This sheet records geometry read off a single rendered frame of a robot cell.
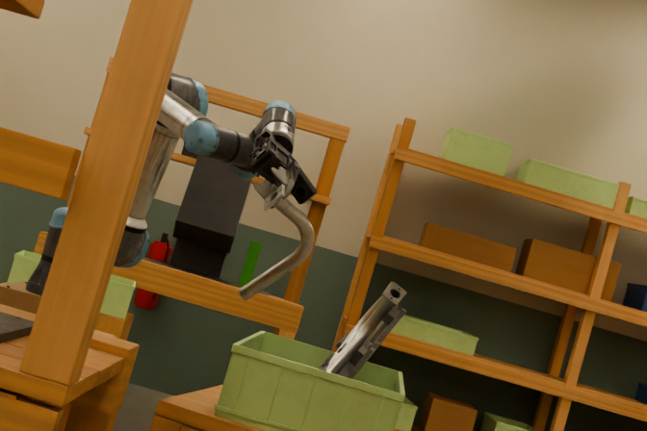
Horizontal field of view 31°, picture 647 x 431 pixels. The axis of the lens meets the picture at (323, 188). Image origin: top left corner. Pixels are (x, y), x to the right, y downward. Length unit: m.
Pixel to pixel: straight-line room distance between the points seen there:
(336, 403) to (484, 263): 4.99
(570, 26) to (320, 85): 1.81
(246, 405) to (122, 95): 0.96
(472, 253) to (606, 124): 1.48
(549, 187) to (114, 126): 5.88
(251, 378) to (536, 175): 5.18
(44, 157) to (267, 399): 0.97
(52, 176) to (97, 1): 6.27
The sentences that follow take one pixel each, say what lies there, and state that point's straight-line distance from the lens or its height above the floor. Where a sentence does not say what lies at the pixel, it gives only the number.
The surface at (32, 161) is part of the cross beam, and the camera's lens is 2.04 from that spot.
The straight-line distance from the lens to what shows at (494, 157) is 7.67.
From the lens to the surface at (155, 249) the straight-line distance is 7.93.
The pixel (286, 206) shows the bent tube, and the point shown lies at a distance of 2.44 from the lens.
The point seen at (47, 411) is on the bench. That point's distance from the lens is 2.10.
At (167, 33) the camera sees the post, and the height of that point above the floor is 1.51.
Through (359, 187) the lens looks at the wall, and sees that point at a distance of 8.09.
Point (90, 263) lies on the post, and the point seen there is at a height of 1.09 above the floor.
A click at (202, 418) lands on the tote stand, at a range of 2.75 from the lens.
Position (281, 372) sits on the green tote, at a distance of 2.74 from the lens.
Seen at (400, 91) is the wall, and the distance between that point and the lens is 8.18.
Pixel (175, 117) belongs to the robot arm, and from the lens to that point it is 2.74.
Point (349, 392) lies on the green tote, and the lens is 2.73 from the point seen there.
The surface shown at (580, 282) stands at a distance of 7.83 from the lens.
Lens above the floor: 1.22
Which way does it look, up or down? 3 degrees up
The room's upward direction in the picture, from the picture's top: 16 degrees clockwise
